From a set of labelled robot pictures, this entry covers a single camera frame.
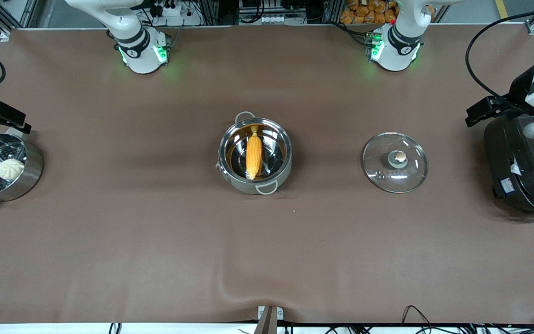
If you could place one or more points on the white steamed bun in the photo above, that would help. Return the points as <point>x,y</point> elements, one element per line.
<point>11,169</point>

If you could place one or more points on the glass pot lid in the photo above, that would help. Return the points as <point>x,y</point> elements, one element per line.
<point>394,162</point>

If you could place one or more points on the stainless steel steamer pot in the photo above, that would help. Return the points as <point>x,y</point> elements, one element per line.
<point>30,171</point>

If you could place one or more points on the yellow toy corn cob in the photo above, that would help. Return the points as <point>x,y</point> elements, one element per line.
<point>254,155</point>

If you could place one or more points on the black rice cooker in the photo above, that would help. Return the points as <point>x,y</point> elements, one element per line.
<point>517,185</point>

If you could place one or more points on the metal table edge bracket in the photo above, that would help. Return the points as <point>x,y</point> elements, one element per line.
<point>267,324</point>

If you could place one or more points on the crate of orange items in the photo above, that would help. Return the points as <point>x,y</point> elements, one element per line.
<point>369,11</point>

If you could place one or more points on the white power strip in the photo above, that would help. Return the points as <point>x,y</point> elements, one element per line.
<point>169,10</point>
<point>276,19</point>

